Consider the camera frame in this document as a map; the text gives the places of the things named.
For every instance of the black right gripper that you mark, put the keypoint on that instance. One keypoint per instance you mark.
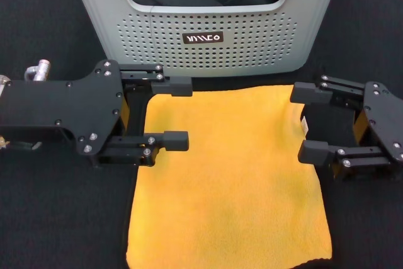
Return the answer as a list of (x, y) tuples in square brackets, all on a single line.
[(384, 117)]

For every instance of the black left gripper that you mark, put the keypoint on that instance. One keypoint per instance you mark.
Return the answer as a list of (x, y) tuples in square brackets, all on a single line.
[(63, 108)]

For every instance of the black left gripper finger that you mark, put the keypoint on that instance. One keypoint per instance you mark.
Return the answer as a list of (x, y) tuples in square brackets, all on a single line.
[(176, 86), (176, 141)]

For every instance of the yellow towel with black edging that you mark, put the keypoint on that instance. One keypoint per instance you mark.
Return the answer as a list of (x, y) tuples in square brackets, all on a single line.
[(226, 171)]

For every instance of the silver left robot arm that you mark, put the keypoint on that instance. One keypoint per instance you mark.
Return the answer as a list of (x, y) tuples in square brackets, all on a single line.
[(2, 81)]

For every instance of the grey perforated plastic storage box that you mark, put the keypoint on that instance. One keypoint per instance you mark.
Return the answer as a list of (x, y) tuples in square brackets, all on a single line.
[(252, 45)]

